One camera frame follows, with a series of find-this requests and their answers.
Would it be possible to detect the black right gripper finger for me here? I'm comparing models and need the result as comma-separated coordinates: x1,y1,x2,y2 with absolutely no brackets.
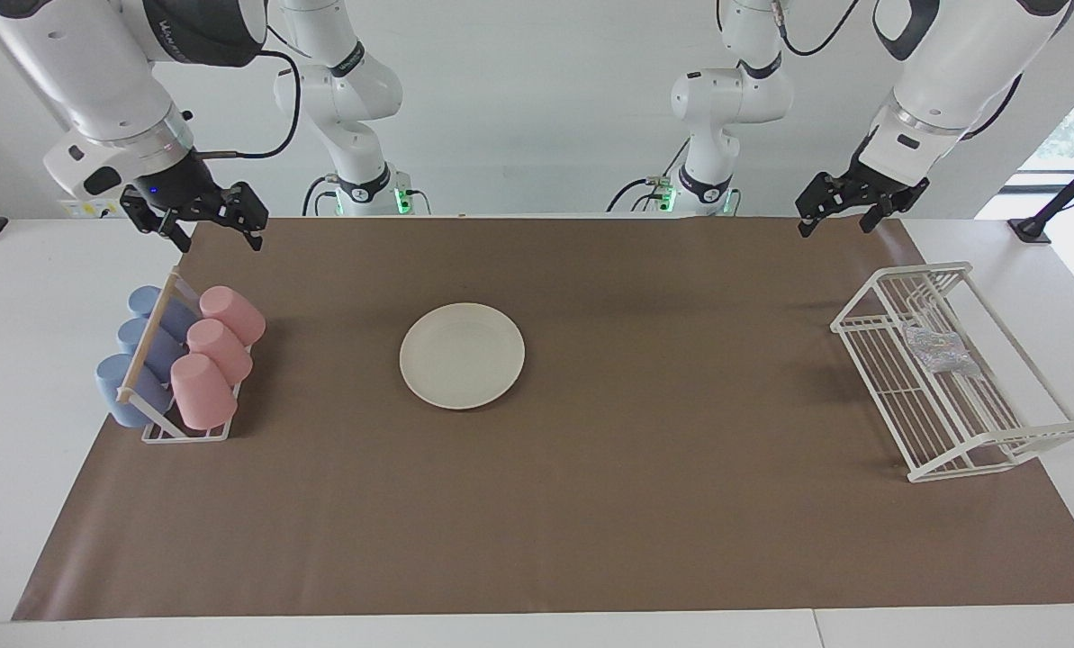
121,186,192,254
220,183,269,252

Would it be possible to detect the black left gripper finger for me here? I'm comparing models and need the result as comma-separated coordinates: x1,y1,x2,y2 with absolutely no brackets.
795,173,854,238
861,177,932,233

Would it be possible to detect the cream round plate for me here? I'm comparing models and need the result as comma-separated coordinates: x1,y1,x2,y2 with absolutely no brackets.
399,302,527,411

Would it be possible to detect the blue plastic cup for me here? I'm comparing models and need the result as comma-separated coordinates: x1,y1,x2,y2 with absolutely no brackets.
95,354,176,428
128,285,200,343
117,317,186,379

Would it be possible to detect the pink plastic cup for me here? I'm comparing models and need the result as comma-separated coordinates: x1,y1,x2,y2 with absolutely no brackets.
170,353,239,431
199,285,266,347
185,319,254,385

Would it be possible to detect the black clamp stand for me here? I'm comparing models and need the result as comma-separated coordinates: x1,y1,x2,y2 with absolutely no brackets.
1007,144,1074,244

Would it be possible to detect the brown paper table mat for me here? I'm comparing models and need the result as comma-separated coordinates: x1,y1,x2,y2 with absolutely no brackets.
12,216,1074,622

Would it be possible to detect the white wall socket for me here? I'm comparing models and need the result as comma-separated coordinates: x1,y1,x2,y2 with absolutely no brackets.
59,196,128,220

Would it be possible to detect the black base cable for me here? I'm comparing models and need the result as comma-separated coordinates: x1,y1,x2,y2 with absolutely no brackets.
301,174,338,217
607,139,686,214

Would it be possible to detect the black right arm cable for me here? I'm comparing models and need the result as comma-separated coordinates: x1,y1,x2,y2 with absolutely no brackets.
196,27,303,161

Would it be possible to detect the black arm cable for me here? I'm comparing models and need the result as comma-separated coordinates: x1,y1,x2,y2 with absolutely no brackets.
196,27,303,161
717,0,1024,142

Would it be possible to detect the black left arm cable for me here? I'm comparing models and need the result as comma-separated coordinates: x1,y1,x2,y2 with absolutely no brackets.
717,0,1024,142

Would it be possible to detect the white wire dish rack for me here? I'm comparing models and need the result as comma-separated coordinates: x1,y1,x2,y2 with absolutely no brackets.
829,261,1074,484

